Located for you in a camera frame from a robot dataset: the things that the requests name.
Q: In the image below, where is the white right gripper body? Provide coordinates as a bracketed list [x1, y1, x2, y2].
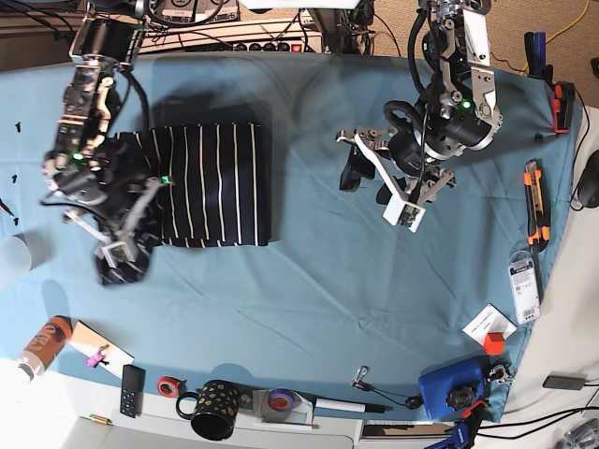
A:
[64, 177, 162, 268]

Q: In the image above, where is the navy white striped t-shirt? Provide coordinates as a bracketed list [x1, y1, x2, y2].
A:
[95, 123, 271, 285]

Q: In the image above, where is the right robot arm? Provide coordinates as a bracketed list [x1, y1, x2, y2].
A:
[40, 1, 164, 269]

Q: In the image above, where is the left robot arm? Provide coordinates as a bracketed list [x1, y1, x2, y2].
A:
[336, 1, 504, 232]

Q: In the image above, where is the translucent white cup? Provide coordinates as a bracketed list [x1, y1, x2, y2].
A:
[0, 236, 32, 289]

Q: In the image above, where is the orange black utility knife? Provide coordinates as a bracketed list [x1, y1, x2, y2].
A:
[523, 159, 550, 253]

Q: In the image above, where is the orange brown bottle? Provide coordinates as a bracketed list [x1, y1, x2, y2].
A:
[17, 315, 73, 383]

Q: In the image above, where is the teal table cloth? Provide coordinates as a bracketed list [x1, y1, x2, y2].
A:
[1, 52, 577, 401]

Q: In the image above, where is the clear plastic bit case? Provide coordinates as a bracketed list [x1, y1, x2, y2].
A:
[507, 250, 541, 325]

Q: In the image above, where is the black power strip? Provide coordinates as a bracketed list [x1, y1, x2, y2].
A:
[186, 41, 314, 52]

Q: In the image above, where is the white paper card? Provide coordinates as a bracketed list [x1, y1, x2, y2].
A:
[462, 304, 517, 346]

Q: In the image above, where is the black remote control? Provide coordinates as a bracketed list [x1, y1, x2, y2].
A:
[119, 364, 145, 419]

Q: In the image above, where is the red tape roll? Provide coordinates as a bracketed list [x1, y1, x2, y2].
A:
[156, 376, 182, 398]

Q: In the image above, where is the black computer mouse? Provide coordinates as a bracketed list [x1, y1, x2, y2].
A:
[577, 150, 599, 209]

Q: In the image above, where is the small orange cube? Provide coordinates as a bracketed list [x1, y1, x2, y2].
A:
[483, 332, 505, 355]

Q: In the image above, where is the orange black clamp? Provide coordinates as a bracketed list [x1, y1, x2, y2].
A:
[551, 81, 576, 135]

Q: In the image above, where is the black mug yellow pattern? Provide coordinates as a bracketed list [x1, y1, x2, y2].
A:
[175, 380, 241, 442]

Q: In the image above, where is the blue plastic box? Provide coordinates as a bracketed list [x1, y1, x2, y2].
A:
[418, 358, 486, 420]

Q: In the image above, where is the black knob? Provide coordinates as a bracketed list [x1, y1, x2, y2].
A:
[446, 384, 476, 411]

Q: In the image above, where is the white black marker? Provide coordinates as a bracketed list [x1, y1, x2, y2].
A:
[314, 398, 392, 414]

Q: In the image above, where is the purple tape roll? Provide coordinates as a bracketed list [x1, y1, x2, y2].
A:
[267, 388, 295, 413]

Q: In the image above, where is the black power adapter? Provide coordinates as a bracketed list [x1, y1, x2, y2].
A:
[542, 373, 587, 391]

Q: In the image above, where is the blue black bar clamp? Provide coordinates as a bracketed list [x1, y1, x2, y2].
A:
[427, 399, 488, 449]

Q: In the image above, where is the blue clamp handle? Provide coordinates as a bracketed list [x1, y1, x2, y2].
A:
[524, 32, 551, 80]

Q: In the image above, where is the carabiner with black lanyard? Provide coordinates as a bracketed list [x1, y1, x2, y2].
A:
[353, 364, 424, 412]

